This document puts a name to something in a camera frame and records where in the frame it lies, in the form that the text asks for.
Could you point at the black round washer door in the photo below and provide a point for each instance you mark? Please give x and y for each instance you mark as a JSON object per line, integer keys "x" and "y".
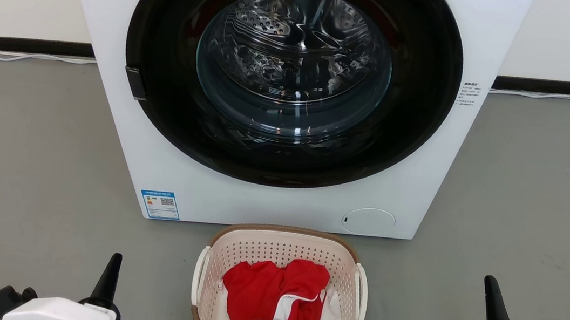
{"x": 423, "y": 95}

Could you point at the cream perforated laundry basket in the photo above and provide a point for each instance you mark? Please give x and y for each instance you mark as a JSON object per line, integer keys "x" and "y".
{"x": 280, "y": 242}

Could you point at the black text notice sticker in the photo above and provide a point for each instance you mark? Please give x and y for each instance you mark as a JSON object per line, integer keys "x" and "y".
{"x": 470, "y": 94}

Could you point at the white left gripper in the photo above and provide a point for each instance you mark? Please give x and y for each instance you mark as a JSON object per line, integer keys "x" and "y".
{"x": 59, "y": 313}

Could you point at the blue energy label sticker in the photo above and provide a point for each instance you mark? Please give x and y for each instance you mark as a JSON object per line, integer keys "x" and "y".
{"x": 160, "y": 205}

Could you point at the white front-load washing machine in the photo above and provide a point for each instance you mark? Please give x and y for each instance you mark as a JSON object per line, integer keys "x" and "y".
{"x": 284, "y": 209}

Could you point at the red garment with white trim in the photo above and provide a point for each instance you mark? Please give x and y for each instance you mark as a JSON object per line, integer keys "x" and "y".
{"x": 258, "y": 290}

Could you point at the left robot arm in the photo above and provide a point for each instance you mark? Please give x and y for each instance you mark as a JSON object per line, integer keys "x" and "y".
{"x": 1, "y": 300}

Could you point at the round white filter cover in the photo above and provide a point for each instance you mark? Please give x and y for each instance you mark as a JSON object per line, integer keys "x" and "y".
{"x": 367, "y": 222}

